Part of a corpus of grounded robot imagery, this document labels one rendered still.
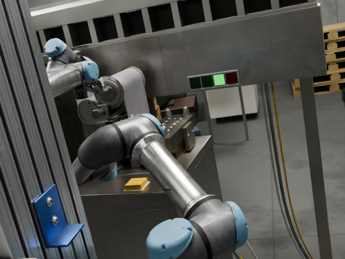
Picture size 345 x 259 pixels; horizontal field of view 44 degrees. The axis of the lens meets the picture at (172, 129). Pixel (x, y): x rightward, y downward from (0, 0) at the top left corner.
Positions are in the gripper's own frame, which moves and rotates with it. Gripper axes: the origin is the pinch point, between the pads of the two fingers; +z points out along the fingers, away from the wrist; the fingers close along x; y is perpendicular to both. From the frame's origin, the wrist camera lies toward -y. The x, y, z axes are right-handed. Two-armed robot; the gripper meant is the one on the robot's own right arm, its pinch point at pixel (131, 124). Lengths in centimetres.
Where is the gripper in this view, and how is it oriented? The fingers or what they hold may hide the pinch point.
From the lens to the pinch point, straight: 195.4
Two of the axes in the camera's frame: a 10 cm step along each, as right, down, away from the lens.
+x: -9.3, 0.9, 3.6
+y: -1.9, -9.5, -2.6
